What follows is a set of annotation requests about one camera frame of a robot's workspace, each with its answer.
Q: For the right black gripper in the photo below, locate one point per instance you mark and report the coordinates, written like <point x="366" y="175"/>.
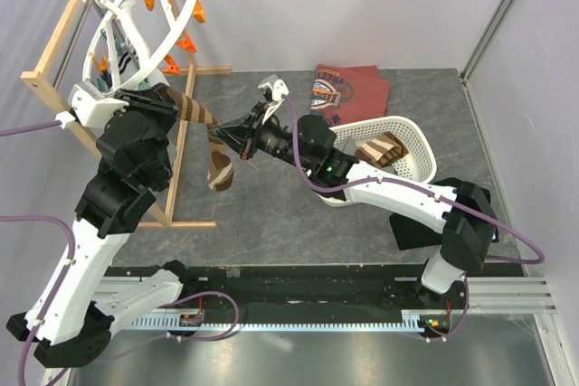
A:
<point x="243" y="135"/>

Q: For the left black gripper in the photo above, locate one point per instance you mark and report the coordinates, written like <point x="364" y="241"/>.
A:
<point x="156" y="99"/>

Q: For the brown striped sock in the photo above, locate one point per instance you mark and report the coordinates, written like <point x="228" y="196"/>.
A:
<point x="220" y="172"/>
<point x="382" y="151"/>

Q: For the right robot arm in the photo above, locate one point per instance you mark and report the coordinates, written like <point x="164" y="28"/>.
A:
<point x="455" y="216"/>

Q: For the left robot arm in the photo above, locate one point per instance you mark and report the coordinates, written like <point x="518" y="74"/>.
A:
<point x="67" y="326"/>

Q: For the white round sock hanger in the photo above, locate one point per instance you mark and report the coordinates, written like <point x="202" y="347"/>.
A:
<point x="102" y="53"/>

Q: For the white sock black stripes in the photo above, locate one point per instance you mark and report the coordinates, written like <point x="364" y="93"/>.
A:
<point x="129" y="65"/>

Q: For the red printed t-shirt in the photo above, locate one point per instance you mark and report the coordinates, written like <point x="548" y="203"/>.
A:
<point x="344" y="95"/>

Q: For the white perforated plastic basket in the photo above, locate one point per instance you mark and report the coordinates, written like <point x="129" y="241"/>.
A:
<point x="417" y="163"/>

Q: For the black folded garment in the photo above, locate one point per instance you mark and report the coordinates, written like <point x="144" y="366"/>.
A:
<point x="410" y="234"/>

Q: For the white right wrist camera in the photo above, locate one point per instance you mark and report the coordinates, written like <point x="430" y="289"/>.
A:
<point x="274" y="90"/>

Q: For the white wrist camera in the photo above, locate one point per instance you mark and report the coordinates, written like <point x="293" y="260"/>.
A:
<point x="274" y="90"/>
<point x="89" y="107"/>

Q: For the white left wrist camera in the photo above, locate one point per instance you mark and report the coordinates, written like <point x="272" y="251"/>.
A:
<point x="89" y="107"/>

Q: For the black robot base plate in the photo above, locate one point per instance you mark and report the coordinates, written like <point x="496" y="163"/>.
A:
<point x="330" y="294"/>

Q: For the slotted cable duct rail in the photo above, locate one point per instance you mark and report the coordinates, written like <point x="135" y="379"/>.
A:
<point x="174" y="322"/>

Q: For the aluminium frame rail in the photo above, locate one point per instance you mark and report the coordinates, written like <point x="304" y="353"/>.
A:
<point x="493" y="296"/>

